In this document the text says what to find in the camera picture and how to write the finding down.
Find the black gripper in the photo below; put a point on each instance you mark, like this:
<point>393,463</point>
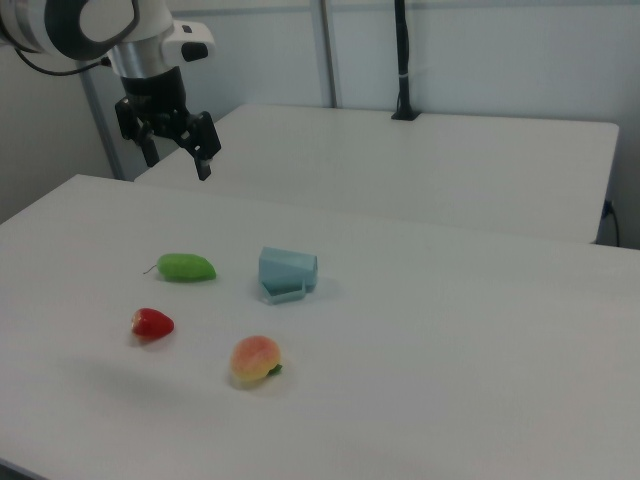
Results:
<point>155,97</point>

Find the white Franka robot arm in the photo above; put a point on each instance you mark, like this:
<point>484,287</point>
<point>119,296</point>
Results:
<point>145,30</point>

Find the black camera pole stand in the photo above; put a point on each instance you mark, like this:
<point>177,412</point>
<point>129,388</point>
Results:
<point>402,60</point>

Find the red toy strawberry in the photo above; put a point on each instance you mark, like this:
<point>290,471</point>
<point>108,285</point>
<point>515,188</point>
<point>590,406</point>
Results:
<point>151,322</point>

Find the grey metal partition post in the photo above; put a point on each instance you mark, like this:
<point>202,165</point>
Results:
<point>102,125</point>
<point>331,55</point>

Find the light blue angular mug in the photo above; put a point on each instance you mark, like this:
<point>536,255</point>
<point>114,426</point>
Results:
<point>282,272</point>

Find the green toy fruit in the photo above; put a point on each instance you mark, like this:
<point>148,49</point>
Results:
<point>186,267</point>

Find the orange yellow toy peach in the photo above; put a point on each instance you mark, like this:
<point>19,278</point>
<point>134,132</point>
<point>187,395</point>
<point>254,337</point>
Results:
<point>255,361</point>

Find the white side table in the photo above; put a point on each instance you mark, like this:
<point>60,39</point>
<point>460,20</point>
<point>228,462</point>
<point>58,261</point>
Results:
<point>400,165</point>

